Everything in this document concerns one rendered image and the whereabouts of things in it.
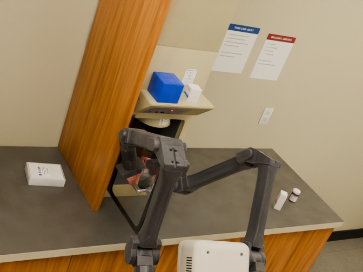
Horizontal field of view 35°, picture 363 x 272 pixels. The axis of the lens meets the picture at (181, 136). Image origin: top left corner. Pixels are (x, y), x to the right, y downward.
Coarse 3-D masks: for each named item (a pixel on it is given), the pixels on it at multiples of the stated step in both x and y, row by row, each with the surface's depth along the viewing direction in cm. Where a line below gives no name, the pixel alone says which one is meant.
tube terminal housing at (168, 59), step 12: (156, 48) 230; (168, 48) 233; (180, 48) 236; (156, 60) 233; (168, 60) 236; (180, 60) 239; (192, 60) 242; (204, 60) 245; (168, 72) 240; (180, 72) 243; (204, 72) 249; (144, 84) 237; (204, 84) 253; (180, 132) 263; (108, 192) 263
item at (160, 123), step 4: (140, 120) 256; (144, 120) 256; (148, 120) 255; (152, 120) 255; (156, 120) 256; (160, 120) 257; (164, 120) 258; (168, 120) 260; (148, 124) 255; (152, 124) 256; (156, 124) 256; (160, 124) 257; (164, 124) 258; (168, 124) 261
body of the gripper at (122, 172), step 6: (126, 162) 224; (132, 162) 224; (138, 162) 230; (120, 168) 227; (126, 168) 226; (132, 168) 226; (138, 168) 227; (144, 168) 229; (120, 174) 226; (126, 174) 226
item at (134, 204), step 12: (144, 156) 235; (156, 156) 228; (156, 168) 228; (120, 180) 250; (144, 180) 235; (156, 180) 228; (120, 192) 250; (132, 192) 243; (144, 192) 235; (120, 204) 250; (132, 204) 243; (144, 204) 235; (132, 216) 243; (144, 216) 235; (132, 228) 243
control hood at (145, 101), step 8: (144, 96) 234; (200, 96) 252; (136, 104) 239; (144, 104) 234; (152, 104) 230; (160, 104) 232; (168, 104) 235; (176, 104) 237; (184, 104) 239; (192, 104) 242; (200, 104) 245; (208, 104) 248; (136, 112) 240; (192, 112) 251; (200, 112) 252
